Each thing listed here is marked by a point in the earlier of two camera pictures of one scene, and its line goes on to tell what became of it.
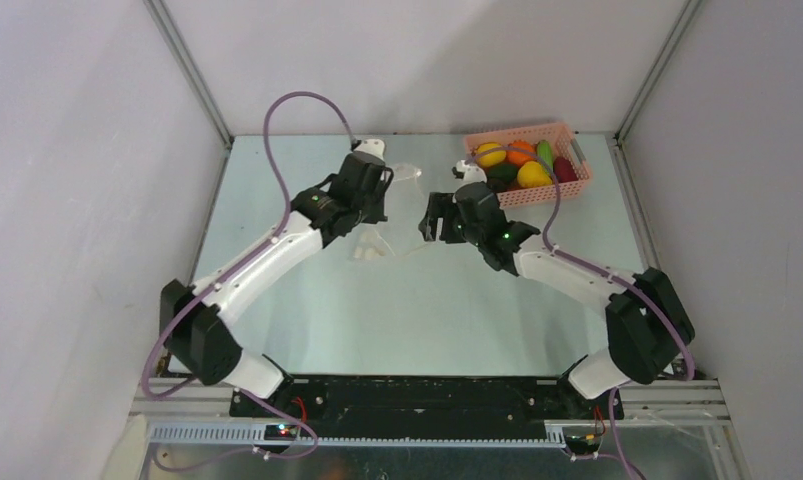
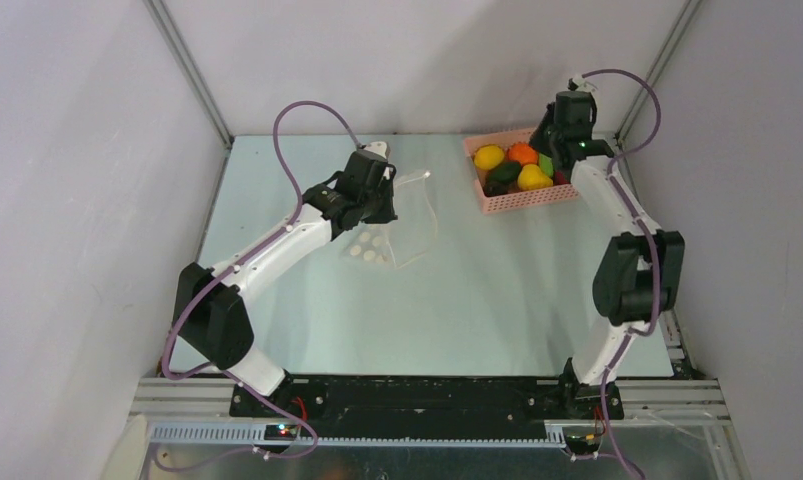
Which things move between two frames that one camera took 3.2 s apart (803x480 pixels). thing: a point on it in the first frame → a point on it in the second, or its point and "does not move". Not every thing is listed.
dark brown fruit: [497, 184] does not move
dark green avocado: [507, 172] does not move
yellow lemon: [491, 159] does not move
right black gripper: [437, 221] → [550, 139]
